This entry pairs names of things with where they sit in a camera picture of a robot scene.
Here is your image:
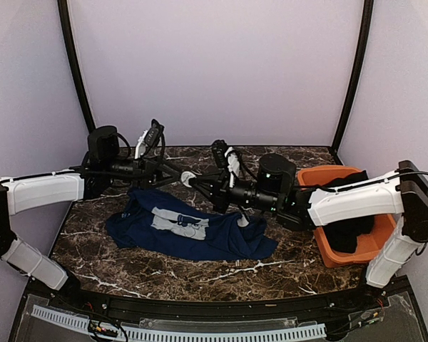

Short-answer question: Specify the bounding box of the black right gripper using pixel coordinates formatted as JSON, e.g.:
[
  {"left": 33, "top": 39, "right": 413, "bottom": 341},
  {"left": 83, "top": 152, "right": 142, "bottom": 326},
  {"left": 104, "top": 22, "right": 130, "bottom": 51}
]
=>
[{"left": 189, "top": 168, "right": 280, "bottom": 213}]

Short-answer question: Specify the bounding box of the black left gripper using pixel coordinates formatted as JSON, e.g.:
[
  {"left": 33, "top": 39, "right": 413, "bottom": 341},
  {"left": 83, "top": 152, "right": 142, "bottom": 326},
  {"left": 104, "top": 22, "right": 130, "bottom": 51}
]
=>
[{"left": 104, "top": 154, "right": 185, "bottom": 190}]

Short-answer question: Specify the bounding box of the round gold white brooch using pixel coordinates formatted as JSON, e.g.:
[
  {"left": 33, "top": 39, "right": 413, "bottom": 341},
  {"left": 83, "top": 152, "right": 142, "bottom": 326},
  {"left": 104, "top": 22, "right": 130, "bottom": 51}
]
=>
[{"left": 237, "top": 214, "right": 250, "bottom": 228}]

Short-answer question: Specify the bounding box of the blue printed t-shirt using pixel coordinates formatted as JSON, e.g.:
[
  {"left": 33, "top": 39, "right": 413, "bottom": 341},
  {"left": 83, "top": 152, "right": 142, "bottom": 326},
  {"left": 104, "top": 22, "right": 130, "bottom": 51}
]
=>
[{"left": 106, "top": 189, "right": 278, "bottom": 261}]

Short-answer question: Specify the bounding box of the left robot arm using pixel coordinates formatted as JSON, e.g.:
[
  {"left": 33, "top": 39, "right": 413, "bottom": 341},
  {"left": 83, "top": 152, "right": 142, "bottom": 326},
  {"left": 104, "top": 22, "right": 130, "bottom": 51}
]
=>
[{"left": 0, "top": 120, "right": 182, "bottom": 311}]

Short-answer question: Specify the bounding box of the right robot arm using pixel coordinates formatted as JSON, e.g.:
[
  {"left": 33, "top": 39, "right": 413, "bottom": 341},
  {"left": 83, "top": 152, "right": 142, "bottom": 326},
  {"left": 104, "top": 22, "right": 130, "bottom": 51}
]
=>
[{"left": 181, "top": 153, "right": 428, "bottom": 309}]

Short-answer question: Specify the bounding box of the black garment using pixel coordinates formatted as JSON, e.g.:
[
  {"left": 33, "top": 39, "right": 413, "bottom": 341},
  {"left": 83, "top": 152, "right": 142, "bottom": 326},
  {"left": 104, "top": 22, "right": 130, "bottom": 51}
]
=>
[{"left": 323, "top": 170, "right": 375, "bottom": 254}]

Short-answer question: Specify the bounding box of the orange plastic basket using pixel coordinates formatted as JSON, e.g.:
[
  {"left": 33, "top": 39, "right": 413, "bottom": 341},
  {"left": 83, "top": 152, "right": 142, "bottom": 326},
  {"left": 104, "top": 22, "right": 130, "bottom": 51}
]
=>
[{"left": 297, "top": 165, "right": 396, "bottom": 268}]

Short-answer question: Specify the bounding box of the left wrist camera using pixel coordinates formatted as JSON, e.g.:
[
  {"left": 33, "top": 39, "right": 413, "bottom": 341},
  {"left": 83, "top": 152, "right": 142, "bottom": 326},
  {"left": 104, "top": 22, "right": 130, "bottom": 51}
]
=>
[{"left": 134, "top": 119, "right": 165, "bottom": 160}]

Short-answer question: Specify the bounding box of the white slotted cable duct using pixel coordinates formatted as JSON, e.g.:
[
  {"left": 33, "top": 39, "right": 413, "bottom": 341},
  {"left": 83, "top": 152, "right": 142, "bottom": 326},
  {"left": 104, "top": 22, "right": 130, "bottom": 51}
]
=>
[{"left": 31, "top": 305, "right": 327, "bottom": 341}]

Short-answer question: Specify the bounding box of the black front rail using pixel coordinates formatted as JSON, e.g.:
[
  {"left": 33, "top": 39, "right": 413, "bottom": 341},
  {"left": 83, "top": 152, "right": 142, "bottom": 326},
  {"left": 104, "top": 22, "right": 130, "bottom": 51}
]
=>
[{"left": 19, "top": 277, "right": 397, "bottom": 323}]

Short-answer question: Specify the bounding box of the left black frame post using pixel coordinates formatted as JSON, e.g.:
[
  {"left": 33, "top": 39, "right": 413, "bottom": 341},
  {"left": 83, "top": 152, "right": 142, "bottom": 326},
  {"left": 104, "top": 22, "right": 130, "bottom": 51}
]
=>
[{"left": 56, "top": 0, "right": 96, "bottom": 133}]

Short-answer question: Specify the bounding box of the black frame post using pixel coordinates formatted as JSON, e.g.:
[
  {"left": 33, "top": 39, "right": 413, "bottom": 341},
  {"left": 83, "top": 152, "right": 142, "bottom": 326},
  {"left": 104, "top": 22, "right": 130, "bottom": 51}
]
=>
[
  {"left": 330, "top": 0, "right": 375, "bottom": 156},
  {"left": 56, "top": 0, "right": 96, "bottom": 133}
]

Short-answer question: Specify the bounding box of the right black frame post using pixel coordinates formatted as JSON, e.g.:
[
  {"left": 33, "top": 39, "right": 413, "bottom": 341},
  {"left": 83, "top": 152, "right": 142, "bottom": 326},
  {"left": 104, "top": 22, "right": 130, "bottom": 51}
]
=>
[{"left": 330, "top": 0, "right": 375, "bottom": 156}]

